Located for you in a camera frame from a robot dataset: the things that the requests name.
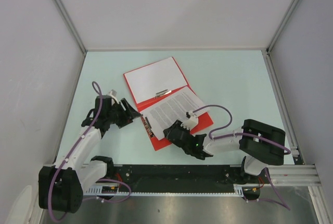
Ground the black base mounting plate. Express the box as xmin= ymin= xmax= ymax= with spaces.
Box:
xmin=113 ymin=165 xmax=266 ymax=184

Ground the red file folder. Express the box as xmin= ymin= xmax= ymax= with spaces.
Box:
xmin=123 ymin=57 xmax=213 ymax=151

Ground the white slotted cable duct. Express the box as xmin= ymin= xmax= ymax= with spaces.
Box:
xmin=84 ymin=184 xmax=256 ymax=198

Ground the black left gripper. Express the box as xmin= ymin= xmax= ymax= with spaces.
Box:
xmin=106 ymin=98 xmax=140 ymax=129

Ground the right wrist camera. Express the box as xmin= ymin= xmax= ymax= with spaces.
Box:
xmin=181 ymin=111 xmax=199 ymax=131

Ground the text printed paper sheet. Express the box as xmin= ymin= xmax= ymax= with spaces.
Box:
xmin=142 ymin=86 xmax=205 ymax=140

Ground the aluminium frame rail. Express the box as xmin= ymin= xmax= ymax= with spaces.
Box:
xmin=37 ymin=164 xmax=322 ymax=185

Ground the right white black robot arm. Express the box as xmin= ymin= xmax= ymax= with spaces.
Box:
xmin=163 ymin=116 xmax=291 ymax=183

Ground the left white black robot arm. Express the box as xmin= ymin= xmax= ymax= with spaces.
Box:
xmin=38 ymin=95 xmax=141 ymax=213

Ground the metal folder clip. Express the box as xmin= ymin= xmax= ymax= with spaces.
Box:
xmin=155 ymin=90 xmax=172 ymax=98
xmin=142 ymin=117 xmax=155 ymax=138

